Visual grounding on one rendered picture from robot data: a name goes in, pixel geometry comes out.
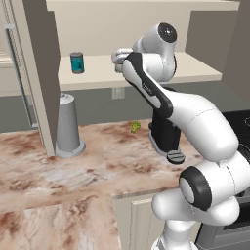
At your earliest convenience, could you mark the white wall socket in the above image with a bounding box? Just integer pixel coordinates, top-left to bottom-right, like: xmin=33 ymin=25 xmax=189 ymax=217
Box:
xmin=111 ymin=87 xmax=126 ymax=101

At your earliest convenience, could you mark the teal can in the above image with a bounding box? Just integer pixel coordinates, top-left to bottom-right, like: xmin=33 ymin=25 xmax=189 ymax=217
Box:
xmin=69 ymin=51 xmax=86 ymax=75

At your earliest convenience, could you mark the black coffee machine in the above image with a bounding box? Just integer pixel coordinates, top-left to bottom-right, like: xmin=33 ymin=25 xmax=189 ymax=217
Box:
xmin=147 ymin=85 xmax=187 ymax=165

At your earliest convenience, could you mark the grey cone-shaped stand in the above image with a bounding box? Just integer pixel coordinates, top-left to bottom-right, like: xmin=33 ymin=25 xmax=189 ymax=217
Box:
xmin=54 ymin=92 xmax=87 ymax=159

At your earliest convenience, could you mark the beige base cabinet door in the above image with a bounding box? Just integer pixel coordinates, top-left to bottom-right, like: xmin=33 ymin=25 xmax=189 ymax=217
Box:
xmin=130 ymin=197 xmax=170 ymax=250

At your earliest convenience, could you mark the green broccoli piece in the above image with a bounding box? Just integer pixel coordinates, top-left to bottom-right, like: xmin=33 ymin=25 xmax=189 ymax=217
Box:
xmin=130 ymin=121 xmax=142 ymax=135

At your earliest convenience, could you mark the black hob stove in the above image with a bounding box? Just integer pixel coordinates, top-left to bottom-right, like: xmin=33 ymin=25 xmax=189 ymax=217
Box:
xmin=194 ymin=109 xmax=250 ymax=250

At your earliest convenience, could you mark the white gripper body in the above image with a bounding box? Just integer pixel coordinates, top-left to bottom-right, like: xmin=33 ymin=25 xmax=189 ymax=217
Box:
xmin=111 ymin=48 xmax=134 ymax=73

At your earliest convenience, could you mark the beige open wall cabinet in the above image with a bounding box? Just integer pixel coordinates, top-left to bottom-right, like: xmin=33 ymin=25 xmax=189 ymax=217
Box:
xmin=45 ymin=0 xmax=241 ymax=93

